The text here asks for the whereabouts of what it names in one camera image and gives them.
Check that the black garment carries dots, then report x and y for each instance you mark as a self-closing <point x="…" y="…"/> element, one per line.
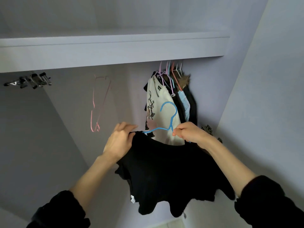
<point x="166" y="173"/>

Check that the light grey wardrobe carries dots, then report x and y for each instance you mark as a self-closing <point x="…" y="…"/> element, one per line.
<point x="266" y="92"/>

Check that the black fur-trimmed jacket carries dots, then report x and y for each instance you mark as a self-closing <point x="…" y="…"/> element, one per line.
<point x="191" y="106"/>

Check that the light blue knit sweater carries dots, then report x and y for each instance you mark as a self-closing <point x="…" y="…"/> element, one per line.
<point x="184" y="106"/>

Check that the white cartoon print t-shirt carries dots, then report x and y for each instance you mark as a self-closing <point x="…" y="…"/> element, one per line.
<point x="159" y="92"/>

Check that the person's left forearm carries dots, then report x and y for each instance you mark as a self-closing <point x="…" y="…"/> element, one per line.
<point x="92" y="182"/>

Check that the person's left hand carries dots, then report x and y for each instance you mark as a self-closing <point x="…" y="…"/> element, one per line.
<point x="118" y="142"/>

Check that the person's right hand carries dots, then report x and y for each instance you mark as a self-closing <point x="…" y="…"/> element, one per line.
<point x="190" y="133"/>

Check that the black star-trim graphic t-shirt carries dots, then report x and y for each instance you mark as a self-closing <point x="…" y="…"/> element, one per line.
<point x="175" y="99"/>

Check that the cluster of metal clips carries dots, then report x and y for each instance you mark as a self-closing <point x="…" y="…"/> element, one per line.
<point x="33" y="80"/>

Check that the grey wardrobe shelf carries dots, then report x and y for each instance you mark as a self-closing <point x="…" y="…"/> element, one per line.
<point x="118" y="49"/>

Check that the bunch of pastel hangers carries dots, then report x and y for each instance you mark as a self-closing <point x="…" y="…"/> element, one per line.
<point x="92" y="116"/>

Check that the person's right forearm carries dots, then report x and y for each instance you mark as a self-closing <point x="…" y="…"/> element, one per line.
<point x="232" y="163"/>

